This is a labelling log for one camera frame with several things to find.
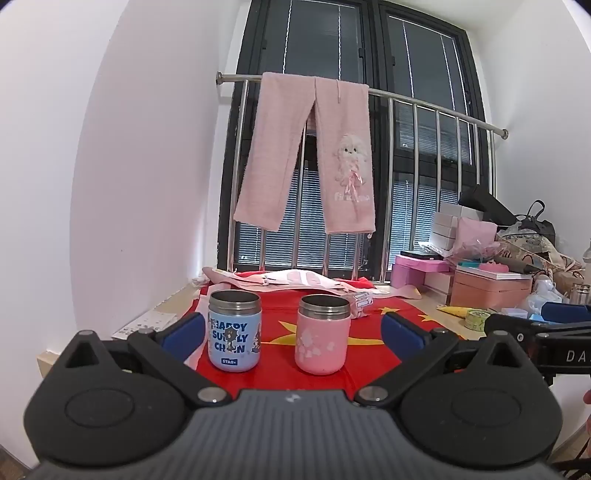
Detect pink steel cup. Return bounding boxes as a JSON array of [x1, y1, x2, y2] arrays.
[[294, 295, 352, 375]]

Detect beige printed tote bag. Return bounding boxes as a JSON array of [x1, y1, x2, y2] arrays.
[[496, 230, 585, 280]]

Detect small pink striped packet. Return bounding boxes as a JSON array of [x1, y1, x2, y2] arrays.
[[349, 292, 376, 319]]

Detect pink gift bag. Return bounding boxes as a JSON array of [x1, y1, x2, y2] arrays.
[[450, 217, 499, 261]]

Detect stack of white boxes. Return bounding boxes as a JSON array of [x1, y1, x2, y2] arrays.
[[428, 201, 485, 256]]

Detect clear plastic bag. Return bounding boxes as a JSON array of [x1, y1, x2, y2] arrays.
[[516, 276, 573, 315]]

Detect white dotted paper sheet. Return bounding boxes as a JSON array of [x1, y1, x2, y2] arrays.
[[111, 311, 179, 341]]

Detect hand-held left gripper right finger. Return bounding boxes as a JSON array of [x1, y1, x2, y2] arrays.
[[353, 311, 548, 408]]

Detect steel window railing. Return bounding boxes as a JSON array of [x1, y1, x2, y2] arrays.
[[215, 71, 509, 283]]

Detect large pink box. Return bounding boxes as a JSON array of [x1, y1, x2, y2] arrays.
[[449, 268, 533, 309]]

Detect black handbag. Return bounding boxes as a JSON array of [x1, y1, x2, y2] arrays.
[[513, 200, 556, 241]]

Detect flat black device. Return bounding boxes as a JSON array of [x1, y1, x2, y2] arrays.
[[400, 248, 445, 261]]

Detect pink riser stand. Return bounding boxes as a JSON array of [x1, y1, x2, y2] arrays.
[[392, 255, 451, 288]]

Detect pink fleece pants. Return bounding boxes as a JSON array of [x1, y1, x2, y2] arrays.
[[233, 71, 376, 235]]

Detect white and pink garment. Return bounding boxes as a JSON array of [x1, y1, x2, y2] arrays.
[[191, 267, 393, 296]]

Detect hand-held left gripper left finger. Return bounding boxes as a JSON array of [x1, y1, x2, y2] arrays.
[[46, 312, 232, 408]]

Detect red cloth with yellow stars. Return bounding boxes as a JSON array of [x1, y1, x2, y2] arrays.
[[177, 271, 467, 400]]

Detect blue printed steel cup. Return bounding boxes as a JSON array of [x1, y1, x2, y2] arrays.
[[207, 290, 263, 371]]

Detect black framed window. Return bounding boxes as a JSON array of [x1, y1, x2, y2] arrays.
[[217, 0, 491, 280]]

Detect green tape roll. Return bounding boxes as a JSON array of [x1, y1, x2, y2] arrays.
[[465, 309, 491, 331]]

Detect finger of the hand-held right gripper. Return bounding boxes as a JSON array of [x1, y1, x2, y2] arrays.
[[483, 313, 591, 343], [541, 302, 591, 325]]

